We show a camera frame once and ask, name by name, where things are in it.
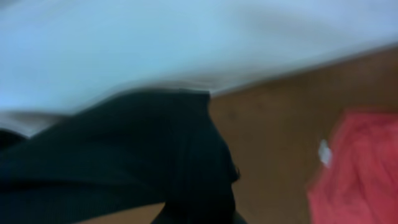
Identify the red t-shirt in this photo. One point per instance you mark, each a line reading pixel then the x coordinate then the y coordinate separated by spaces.
pixel 358 184

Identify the black polo shirt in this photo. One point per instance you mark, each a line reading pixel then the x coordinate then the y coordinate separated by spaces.
pixel 137 149

